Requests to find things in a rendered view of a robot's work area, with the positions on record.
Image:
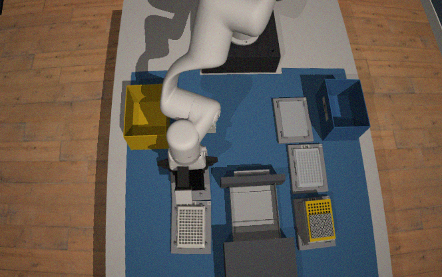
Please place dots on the blue open-top bin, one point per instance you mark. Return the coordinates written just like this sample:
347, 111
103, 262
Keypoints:
343, 103

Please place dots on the yellow open-top bin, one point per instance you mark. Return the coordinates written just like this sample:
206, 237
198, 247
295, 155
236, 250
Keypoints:
142, 116

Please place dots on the blue bench mat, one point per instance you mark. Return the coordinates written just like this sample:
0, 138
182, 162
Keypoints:
246, 139

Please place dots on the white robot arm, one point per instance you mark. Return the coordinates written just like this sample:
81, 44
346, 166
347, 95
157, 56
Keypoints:
216, 24

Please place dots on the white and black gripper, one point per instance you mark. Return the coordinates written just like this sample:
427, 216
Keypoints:
203, 162

